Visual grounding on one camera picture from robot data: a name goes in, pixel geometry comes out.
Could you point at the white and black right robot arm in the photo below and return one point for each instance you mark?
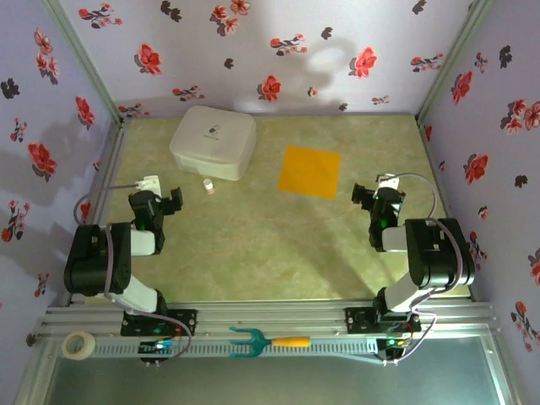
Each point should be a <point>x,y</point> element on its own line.
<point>434,253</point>

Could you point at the aluminium side rail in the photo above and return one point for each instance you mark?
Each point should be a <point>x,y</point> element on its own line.
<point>115,160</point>
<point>433,160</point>

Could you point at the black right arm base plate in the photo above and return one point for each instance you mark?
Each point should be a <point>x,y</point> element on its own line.
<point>356,320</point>

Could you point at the white plastic lidded box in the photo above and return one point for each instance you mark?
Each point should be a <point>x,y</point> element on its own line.
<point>211,139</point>

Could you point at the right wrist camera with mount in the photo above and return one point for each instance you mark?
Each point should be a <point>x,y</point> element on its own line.
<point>388,182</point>

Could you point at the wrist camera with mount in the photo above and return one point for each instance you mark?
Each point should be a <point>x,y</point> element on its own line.
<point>147,184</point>
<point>388,182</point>

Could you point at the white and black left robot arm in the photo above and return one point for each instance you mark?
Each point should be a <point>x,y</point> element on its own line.
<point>93,261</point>

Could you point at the aluminium mounting rail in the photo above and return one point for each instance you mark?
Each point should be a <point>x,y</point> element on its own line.
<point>270,316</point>

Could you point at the small white bottle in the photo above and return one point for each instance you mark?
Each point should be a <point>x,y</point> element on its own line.
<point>208,186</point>

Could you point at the orange square paper sheet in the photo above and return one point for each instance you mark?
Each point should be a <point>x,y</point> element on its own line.
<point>310,173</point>

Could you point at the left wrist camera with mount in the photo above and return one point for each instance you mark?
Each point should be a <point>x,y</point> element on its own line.
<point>147,184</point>

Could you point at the white tape roll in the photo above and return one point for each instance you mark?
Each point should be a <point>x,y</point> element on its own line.
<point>78,346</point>

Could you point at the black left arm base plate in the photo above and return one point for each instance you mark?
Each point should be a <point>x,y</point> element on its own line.
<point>185,320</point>

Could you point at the aluminium corner post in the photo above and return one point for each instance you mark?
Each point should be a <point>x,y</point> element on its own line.
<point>80,55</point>
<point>455,55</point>

